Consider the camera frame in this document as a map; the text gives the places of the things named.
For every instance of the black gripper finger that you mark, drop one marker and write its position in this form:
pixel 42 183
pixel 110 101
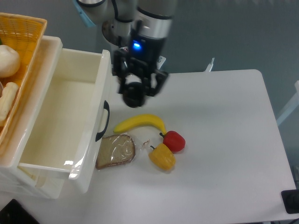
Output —
pixel 160 77
pixel 121 68

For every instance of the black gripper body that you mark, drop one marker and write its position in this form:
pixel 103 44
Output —
pixel 144 48

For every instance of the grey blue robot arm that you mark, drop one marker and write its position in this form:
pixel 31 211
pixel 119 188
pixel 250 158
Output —
pixel 97 12

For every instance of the upper white drawer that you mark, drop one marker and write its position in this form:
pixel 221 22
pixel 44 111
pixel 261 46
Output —
pixel 62 145

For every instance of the white drawer cabinet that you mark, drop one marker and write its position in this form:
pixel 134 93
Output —
pixel 13 179

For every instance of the yellow banana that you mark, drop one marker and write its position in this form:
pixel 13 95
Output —
pixel 139 121

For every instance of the red bell pepper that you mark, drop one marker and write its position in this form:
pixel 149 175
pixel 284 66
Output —
pixel 174 141

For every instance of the yellow bell pepper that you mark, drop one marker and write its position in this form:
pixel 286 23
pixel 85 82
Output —
pixel 162 157

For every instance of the bread slice in plastic bag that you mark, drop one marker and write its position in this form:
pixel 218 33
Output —
pixel 118 150

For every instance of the orange woven basket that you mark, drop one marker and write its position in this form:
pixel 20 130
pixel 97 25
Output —
pixel 23 34

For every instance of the white round vegetable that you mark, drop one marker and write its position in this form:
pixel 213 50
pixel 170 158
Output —
pixel 10 61

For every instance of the pale corn cob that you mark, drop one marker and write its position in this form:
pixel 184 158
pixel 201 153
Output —
pixel 8 94

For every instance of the black device at right edge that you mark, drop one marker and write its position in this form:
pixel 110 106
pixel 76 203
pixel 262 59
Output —
pixel 291 201

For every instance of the black object bottom left corner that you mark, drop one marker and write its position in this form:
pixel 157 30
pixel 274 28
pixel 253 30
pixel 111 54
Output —
pixel 14 213

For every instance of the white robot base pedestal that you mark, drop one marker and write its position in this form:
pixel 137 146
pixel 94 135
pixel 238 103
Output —
pixel 117 33

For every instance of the black drawer handle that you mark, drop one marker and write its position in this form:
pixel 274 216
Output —
pixel 104 122

